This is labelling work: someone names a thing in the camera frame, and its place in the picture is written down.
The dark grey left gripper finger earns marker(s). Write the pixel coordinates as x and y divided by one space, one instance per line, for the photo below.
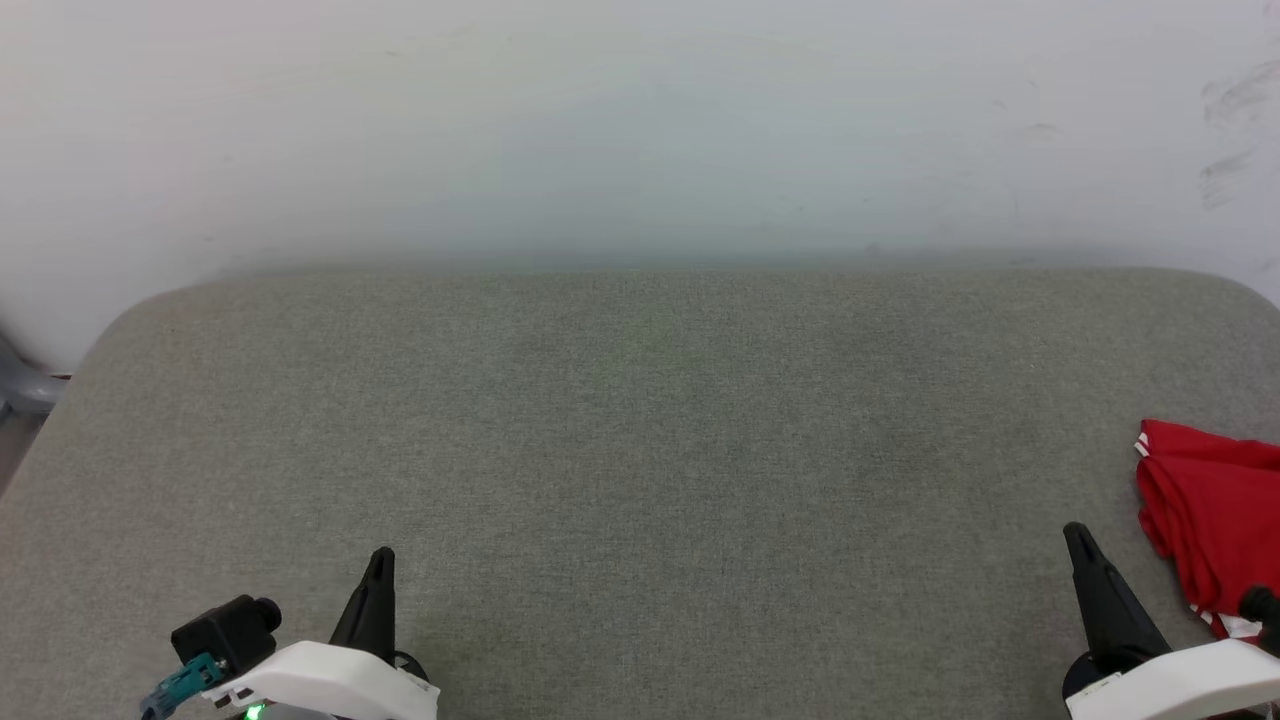
372 610

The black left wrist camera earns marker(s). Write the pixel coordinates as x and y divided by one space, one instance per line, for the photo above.
225 630

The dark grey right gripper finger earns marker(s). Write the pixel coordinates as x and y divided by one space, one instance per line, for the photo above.
1110 610

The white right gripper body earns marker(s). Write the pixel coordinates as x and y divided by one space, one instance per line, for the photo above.
1180 685

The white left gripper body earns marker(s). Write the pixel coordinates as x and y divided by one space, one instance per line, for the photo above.
330 685

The red basketball jersey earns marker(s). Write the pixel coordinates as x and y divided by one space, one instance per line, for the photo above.
1215 510

